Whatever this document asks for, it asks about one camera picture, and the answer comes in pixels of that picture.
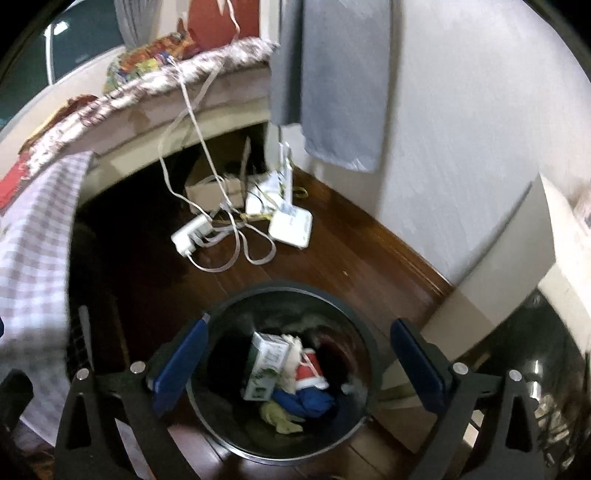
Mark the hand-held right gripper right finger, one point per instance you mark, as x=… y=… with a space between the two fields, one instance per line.
x=415 y=364

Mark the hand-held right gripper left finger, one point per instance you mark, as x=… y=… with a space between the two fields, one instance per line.
x=180 y=364

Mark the black trash bin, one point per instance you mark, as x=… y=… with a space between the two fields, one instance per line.
x=226 y=383

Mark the green and white carton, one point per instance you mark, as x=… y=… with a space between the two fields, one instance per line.
x=265 y=364

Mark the beige cloth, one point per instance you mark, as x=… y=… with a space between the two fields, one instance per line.
x=292 y=369

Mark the blue cloth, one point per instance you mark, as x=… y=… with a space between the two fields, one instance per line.
x=309 y=401

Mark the yellow cloth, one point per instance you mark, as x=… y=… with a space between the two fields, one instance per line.
x=281 y=417

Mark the dark shiny appliance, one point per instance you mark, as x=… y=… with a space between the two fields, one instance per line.
x=531 y=341

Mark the white power strip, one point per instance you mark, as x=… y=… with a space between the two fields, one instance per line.
x=189 y=235

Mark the grey cardboard sheet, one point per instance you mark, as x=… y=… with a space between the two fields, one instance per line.
x=498 y=258

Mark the white cabinet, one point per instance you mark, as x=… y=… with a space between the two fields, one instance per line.
x=563 y=286

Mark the brown cardboard box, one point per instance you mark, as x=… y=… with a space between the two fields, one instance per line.
x=207 y=194

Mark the white router with antennas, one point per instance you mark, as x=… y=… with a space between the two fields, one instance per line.
x=291 y=228

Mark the small white network device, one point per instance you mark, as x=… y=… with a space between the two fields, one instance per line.
x=258 y=201

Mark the pink checked tablecloth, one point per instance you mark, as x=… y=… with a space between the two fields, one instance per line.
x=32 y=258

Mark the bed with red headboard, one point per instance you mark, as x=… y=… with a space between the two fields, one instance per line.
x=138 y=138

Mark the yellow-red folded blanket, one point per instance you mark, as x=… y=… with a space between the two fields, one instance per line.
x=76 y=104

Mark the grey curtain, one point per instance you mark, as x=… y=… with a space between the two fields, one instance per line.
x=337 y=92
x=138 y=18

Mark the bed with floral quilt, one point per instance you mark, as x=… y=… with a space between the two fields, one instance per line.
x=138 y=83

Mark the colourful patterned pillow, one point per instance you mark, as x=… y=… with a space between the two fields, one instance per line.
x=143 y=55

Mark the large sliding window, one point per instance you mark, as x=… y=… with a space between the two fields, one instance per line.
x=83 y=37

